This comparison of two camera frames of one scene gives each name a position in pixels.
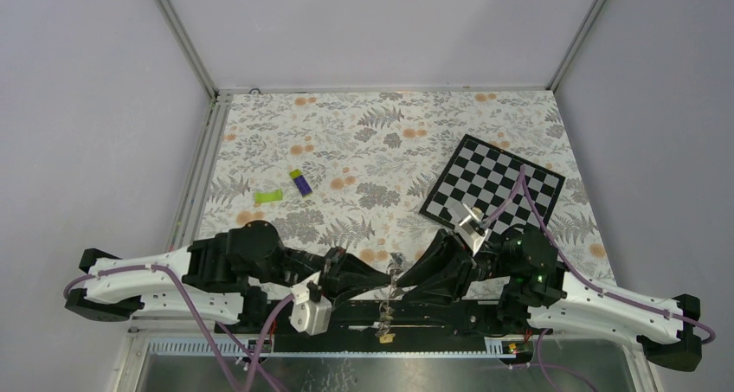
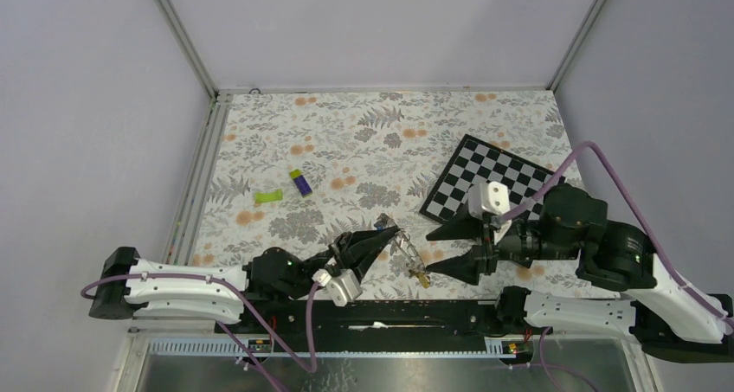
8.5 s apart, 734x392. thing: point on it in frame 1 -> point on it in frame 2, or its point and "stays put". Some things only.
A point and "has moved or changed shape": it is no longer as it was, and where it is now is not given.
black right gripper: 430,290 -> 463,267
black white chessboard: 486,176 stays put
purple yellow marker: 302,184 stays put
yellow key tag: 387,338 has moved or changed shape
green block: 261,196 stays put
